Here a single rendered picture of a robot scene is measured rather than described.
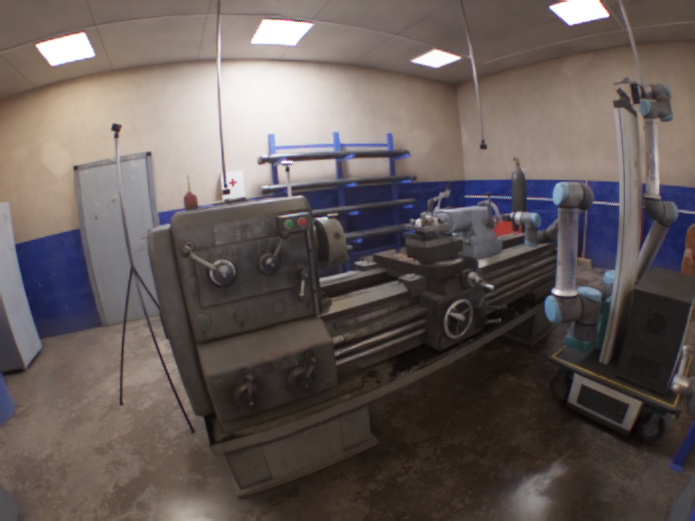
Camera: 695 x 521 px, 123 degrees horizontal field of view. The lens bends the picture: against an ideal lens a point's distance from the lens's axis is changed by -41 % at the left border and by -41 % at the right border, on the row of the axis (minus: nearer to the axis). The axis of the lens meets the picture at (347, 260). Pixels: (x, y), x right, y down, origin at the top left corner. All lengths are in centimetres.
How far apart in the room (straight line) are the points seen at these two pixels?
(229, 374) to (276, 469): 66
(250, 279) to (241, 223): 21
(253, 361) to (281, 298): 28
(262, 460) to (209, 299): 82
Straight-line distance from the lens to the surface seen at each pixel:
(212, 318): 126
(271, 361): 123
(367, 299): 152
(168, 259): 121
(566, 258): 178
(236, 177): 441
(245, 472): 167
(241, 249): 121
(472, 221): 218
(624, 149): 189
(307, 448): 168
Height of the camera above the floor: 136
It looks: 13 degrees down
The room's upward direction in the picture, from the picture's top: 5 degrees counter-clockwise
